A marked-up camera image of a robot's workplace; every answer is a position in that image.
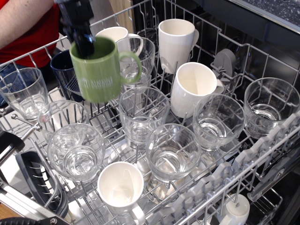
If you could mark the grey plastic tine row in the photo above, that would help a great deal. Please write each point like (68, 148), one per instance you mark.
(226, 175)

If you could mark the grey wire dishwasher rack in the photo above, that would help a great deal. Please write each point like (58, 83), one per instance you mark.
(267, 172)

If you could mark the white mug front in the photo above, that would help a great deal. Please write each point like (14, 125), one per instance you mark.
(120, 186)

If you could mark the black clamp with screw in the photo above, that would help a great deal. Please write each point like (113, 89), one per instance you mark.
(14, 143)

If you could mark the clear glass right centre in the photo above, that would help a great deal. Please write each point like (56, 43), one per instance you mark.
(217, 120)

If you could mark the white cup lower rack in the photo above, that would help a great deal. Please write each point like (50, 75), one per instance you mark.
(235, 211)

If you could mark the clear glass far left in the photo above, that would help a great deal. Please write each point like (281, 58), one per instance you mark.
(25, 91)

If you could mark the clear glass front centre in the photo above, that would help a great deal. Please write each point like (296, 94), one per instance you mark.
(172, 151)

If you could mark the navy blue patterned mug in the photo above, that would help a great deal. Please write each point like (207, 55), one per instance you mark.
(63, 70)

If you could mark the tall white mug back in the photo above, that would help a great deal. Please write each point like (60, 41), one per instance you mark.
(176, 38)

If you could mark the white mug centre right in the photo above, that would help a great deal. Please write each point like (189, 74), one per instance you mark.
(192, 82)

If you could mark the white mug back left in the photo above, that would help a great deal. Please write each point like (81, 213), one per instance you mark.
(117, 35)

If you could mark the tall clear glass back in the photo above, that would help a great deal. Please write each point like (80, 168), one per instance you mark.
(144, 49)

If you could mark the clear glass far right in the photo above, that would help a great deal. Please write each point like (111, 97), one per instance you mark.
(268, 102)

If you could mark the grey plastic rack clip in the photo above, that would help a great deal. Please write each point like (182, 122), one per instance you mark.
(224, 68)

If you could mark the person in red shirt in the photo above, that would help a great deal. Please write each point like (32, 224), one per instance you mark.
(27, 31)

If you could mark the clear glass front left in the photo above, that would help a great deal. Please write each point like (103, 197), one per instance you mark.
(76, 152)

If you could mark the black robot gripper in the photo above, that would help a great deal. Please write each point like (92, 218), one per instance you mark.
(76, 15)

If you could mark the green ceramic mug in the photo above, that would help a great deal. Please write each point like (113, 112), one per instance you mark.
(98, 76)

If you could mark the small clear glass left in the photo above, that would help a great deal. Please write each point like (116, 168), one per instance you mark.
(58, 114)

